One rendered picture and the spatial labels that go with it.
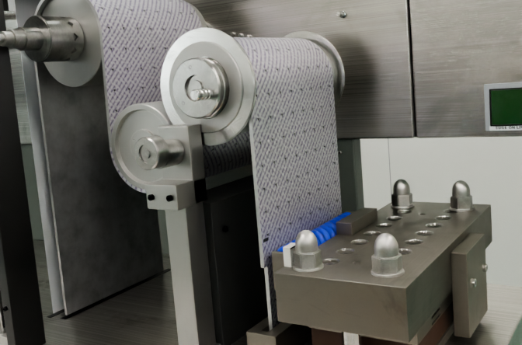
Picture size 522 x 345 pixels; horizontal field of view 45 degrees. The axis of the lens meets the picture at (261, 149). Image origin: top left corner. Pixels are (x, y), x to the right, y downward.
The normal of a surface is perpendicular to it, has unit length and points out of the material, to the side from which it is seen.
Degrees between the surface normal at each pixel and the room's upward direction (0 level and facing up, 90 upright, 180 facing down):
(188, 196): 90
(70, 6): 90
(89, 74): 90
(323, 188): 90
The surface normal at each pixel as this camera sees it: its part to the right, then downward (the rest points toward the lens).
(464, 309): -0.53, 0.15
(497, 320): -0.08, -0.99
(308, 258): -0.04, 0.12
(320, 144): 0.84, 0.00
